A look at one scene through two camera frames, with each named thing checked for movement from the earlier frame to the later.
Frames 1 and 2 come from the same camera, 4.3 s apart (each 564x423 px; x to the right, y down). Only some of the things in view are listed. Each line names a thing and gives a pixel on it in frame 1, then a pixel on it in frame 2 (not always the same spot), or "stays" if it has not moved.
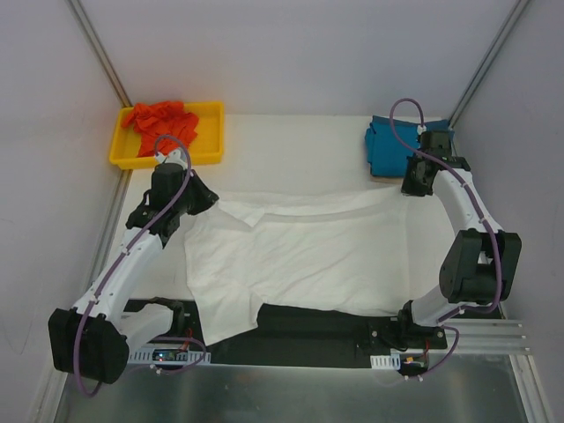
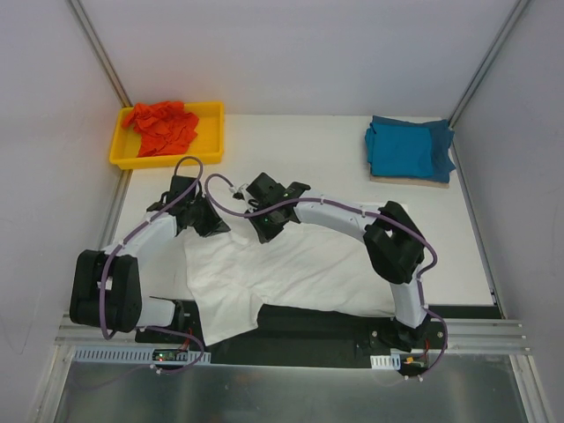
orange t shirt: x=152 y=120 stays
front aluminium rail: x=487 y=337 stays
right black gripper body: x=414 y=177 -> x=262 y=225
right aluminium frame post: x=519 y=8 stays
